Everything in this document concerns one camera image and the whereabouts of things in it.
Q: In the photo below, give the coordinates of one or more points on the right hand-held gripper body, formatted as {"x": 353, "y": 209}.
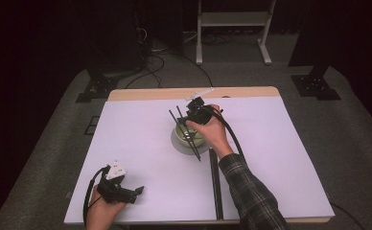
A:
{"x": 200, "y": 113}

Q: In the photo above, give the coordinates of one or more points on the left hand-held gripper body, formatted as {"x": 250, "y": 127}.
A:
{"x": 113, "y": 188}

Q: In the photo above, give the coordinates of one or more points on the black chopstick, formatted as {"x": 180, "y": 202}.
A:
{"x": 179, "y": 111}
{"x": 190, "y": 145}

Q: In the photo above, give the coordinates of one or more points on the pale green bowl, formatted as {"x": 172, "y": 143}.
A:
{"x": 197, "y": 140}

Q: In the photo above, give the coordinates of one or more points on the person's right hand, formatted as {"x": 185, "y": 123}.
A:
{"x": 214, "y": 134}

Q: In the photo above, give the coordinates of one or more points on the person's left hand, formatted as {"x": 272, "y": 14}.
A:
{"x": 101, "y": 214}

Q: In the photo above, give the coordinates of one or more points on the wooden table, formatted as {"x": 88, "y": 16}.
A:
{"x": 155, "y": 93}

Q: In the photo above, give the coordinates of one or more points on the white table mat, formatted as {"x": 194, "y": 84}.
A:
{"x": 142, "y": 143}

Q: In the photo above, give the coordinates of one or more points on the black ribbed strip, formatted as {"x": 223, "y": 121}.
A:
{"x": 216, "y": 191}

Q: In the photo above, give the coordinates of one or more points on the black stand base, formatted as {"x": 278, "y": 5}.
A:
{"x": 94, "y": 91}
{"x": 315, "y": 86}

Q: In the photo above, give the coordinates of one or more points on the white metal stand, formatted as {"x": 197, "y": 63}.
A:
{"x": 232, "y": 18}

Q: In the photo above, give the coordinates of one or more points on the black floor frame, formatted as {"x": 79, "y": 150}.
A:
{"x": 92, "y": 125}

